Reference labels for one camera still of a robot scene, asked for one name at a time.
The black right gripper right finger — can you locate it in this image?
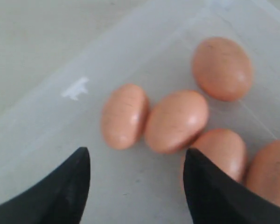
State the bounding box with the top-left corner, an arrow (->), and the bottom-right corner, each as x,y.
183,148 -> 280,224

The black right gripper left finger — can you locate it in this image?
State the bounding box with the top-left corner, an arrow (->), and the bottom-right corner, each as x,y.
0,147 -> 91,224

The brown egg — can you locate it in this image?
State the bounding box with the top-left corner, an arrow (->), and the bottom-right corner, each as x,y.
100,84 -> 150,150
245,140 -> 280,206
144,90 -> 209,154
191,36 -> 254,101
190,128 -> 248,183

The clear plastic bin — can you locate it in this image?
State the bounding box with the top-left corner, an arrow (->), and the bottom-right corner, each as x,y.
0,0 -> 280,224

